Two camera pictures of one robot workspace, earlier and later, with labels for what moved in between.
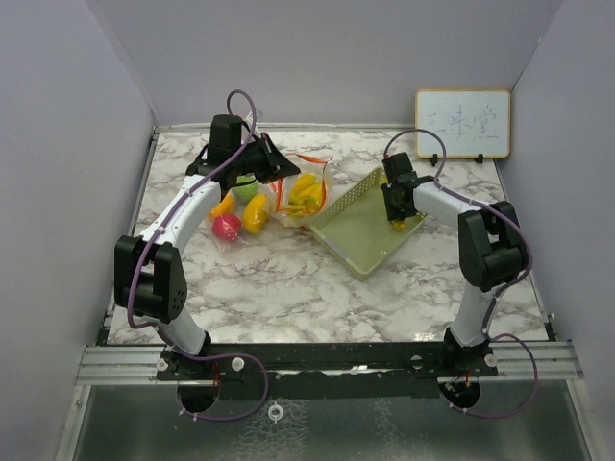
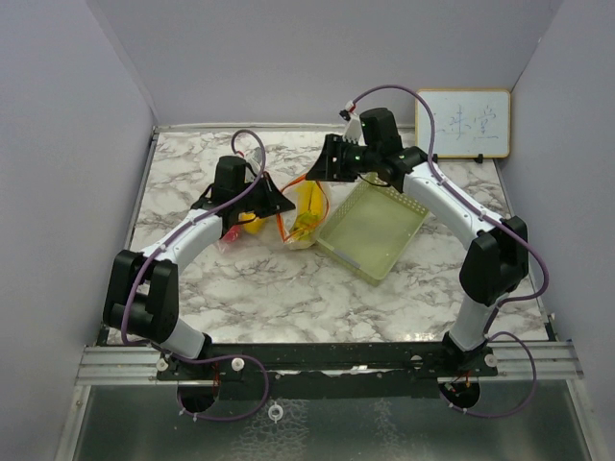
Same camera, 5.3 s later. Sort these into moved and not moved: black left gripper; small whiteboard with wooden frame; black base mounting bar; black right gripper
Moved: black right gripper; black left gripper
Not moved: small whiteboard with wooden frame; black base mounting bar
